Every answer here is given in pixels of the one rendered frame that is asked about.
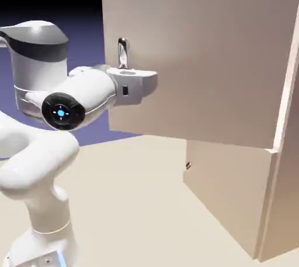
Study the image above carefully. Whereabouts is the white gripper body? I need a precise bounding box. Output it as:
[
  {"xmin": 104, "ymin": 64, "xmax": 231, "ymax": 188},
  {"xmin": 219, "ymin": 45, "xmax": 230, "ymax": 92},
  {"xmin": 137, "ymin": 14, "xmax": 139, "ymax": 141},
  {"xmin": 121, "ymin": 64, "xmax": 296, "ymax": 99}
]
[{"xmin": 106, "ymin": 67, "xmax": 159, "ymax": 98}]

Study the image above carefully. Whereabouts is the curved silver door handle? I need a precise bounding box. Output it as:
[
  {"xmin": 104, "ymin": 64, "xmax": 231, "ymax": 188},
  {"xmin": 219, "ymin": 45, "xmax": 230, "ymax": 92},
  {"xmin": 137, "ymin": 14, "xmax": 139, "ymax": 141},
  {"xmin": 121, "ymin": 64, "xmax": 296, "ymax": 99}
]
[{"xmin": 117, "ymin": 37, "xmax": 130, "ymax": 70}]

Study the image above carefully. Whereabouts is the large beige cabinet door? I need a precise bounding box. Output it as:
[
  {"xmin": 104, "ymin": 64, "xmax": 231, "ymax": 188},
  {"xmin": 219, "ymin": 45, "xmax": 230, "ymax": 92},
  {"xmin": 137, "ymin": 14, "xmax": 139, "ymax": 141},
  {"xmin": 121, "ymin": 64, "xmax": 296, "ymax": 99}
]
[{"xmin": 101, "ymin": 0, "xmax": 299, "ymax": 150}]

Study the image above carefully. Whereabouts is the small beige cabinet door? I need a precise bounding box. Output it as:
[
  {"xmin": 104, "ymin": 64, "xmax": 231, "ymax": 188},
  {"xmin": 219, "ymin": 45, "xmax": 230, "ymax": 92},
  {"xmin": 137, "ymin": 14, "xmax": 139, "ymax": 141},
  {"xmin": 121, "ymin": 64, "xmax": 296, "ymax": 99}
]
[{"xmin": 183, "ymin": 139, "xmax": 274, "ymax": 260}]

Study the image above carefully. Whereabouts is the beige wooden cabinet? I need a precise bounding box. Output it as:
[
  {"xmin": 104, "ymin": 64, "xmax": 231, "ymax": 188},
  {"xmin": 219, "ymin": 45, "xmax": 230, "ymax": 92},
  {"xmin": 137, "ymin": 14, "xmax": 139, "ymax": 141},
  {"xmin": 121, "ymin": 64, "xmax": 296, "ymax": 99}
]
[{"xmin": 253, "ymin": 5, "xmax": 299, "ymax": 263}]

